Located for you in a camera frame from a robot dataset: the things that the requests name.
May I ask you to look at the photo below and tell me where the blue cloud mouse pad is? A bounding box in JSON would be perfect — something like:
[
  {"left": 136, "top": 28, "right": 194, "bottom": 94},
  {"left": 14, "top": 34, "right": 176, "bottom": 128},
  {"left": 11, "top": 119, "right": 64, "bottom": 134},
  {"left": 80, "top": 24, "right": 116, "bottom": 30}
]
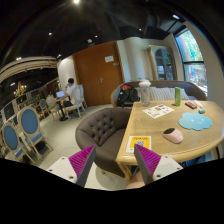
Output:
[{"left": 178, "top": 112, "right": 213, "bottom": 131}]

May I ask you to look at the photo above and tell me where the yellow QR code card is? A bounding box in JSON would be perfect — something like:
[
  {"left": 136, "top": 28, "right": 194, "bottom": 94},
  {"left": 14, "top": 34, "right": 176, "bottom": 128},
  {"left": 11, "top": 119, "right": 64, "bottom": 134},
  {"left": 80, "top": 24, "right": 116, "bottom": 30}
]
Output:
[{"left": 125, "top": 136, "right": 151, "bottom": 153}]

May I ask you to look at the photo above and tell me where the blue white chair far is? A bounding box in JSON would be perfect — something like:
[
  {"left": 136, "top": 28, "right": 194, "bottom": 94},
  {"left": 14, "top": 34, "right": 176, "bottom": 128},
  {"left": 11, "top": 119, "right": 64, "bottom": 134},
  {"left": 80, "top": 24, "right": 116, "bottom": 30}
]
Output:
[{"left": 39, "top": 99, "right": 49, "bottom": 117}]

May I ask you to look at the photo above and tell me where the small round cafe table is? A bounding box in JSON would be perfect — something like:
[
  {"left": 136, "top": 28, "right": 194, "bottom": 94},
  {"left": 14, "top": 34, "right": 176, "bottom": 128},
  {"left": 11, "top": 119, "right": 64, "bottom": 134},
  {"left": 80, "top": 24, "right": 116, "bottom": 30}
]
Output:
[{"left": 53, "top": 96, "right": 68, "bottom": 121}]

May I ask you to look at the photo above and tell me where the pink computer mouse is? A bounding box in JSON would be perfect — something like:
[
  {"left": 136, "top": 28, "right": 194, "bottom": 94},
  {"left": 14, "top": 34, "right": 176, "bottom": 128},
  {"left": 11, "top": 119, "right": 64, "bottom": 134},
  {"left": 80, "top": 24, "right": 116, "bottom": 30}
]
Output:
[{"left": 162, "top": 128, "right": 183, "bottom": 144}]

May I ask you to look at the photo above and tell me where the green drink can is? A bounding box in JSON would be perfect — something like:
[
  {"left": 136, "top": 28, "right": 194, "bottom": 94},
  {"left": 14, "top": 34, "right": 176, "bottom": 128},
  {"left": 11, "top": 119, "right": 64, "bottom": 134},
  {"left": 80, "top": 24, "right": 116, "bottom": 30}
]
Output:
[{"left": 175, "top": 87, "right": 181, "bottom": 106}]

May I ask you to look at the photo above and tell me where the white printed menu sheet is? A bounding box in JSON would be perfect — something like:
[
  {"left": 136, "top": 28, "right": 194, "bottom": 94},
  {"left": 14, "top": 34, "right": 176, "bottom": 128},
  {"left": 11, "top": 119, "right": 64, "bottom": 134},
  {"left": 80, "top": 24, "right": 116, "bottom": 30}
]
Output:
[{"left": 143, "top": 104, "right": 173, "bottom": 119}]

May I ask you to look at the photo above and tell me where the arched mirror cabinet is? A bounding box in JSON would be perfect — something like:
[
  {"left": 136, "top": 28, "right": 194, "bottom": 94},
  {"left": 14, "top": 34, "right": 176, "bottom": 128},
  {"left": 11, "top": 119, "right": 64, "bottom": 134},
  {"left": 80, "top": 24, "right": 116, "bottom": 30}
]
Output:
[{"left": 148, "top": 45, "right": 177, "bottom": 81}]

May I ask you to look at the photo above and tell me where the grey tufted armchair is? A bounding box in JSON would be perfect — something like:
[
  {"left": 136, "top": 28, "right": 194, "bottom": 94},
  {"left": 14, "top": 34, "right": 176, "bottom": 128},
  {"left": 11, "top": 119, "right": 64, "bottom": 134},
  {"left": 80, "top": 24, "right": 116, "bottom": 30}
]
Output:
[{"left": 75, "top": 108, "right": 131, "bottom": 178}]

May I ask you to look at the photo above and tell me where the blue white chair left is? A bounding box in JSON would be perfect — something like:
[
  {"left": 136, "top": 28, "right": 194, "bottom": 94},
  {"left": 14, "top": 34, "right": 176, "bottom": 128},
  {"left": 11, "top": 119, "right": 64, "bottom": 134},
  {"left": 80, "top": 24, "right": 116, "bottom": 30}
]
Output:
[{"left": 2, "top": 122, "right": 34, "bottom": 163}]

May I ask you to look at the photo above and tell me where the blue white chair front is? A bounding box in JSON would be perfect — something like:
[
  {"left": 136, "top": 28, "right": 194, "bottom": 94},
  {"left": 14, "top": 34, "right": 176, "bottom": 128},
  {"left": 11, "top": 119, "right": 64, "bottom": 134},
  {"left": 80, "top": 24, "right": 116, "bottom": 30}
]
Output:
[{"left": 17, "top": 106, "right": 53, "bottom": 160}]

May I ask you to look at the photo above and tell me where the black backpack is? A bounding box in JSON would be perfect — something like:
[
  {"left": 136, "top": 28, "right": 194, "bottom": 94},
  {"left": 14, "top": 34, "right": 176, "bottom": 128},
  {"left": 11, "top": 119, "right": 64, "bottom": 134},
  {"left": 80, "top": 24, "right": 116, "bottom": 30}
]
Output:
[{"left": 117, "top": 84, "right": 140, "bottom": 108}]

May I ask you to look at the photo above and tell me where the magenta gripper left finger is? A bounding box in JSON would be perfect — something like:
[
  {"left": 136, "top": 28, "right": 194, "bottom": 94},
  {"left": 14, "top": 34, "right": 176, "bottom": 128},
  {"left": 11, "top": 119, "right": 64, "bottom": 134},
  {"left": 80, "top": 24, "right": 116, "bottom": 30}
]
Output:
[{"left": 69, "top": 145, "right": 96, "bottom": 187}]

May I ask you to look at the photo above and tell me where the wooden double door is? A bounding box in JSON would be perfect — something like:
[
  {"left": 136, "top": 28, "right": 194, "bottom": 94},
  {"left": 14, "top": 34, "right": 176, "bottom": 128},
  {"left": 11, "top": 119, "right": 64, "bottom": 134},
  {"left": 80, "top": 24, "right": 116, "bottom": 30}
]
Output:
[{"left": 73, "top": 41, "right": 124, "bottom": 106}]

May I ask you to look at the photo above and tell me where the seated person in white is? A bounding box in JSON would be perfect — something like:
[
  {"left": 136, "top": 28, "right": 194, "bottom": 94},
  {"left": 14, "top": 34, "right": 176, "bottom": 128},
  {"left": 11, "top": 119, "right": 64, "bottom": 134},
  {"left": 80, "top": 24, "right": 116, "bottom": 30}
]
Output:
[{"left": 63, "top": 78, "right": 76, "bottom": 107}]

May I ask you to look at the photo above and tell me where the open laptop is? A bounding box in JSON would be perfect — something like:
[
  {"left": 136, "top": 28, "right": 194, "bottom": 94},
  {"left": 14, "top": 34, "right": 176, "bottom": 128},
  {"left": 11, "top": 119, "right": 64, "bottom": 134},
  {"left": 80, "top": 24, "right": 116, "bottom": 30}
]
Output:
[{"left": 56, "top": 90, "right": 65, "bottom": 99}]

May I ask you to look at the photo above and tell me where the grey curved sofa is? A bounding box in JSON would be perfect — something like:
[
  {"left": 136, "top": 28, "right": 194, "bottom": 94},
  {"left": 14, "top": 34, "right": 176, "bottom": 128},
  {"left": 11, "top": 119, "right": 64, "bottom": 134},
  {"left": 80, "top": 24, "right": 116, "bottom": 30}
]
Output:
[{"left": 110, "top": 80, "right": 207, "bottom": 107}]

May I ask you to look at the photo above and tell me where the striped white cushion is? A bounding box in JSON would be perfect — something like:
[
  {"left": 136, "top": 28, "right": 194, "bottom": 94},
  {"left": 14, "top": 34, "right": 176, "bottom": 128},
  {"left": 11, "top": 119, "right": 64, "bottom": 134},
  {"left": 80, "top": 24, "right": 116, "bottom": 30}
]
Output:
[{"left": 136, "top": 87, "right": 189, "bottom": 101}]

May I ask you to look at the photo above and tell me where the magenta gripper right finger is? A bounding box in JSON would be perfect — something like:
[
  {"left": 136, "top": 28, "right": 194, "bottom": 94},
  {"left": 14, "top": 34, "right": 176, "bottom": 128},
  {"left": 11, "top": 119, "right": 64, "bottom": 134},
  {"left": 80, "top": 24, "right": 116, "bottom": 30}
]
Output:
[{"left": 134, "top": 144, "right": 161, "bottom": 184}]

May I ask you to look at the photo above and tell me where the dark red phone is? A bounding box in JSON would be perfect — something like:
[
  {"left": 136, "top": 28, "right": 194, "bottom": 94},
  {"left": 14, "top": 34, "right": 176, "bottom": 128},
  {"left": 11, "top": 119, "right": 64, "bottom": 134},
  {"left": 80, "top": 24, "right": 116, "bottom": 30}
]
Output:
[{"left": 185, "top": 102, "right": 197, "bottom": 109}]

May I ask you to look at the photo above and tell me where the blue white chair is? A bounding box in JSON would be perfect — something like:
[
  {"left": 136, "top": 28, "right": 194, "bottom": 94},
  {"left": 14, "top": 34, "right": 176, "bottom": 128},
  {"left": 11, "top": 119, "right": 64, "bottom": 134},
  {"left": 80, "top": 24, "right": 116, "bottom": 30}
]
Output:
[
  {"left": 39, "top": 99, "right": 49, "bottom": 117},
  {"left": 2, "top": 122, "right": 34, "bottom": 163},
  {"left": 17, "top": 106, "right": 53, "bottom": 160}
]

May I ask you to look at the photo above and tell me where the white chair behind person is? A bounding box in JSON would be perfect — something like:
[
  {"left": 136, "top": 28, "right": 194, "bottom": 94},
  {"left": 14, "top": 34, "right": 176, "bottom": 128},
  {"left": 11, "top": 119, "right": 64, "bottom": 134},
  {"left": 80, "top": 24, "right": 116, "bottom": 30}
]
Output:
[{"left": 64, "top": 86, "right": 84, "bottom": 116}]

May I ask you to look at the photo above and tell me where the clear plastic water jug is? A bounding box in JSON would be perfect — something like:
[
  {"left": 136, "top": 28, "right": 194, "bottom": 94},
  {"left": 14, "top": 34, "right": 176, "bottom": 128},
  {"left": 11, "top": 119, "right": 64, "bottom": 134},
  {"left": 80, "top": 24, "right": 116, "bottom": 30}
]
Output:
[{"left": 139, "top": 80, "right": 151, "bottom": 106}]

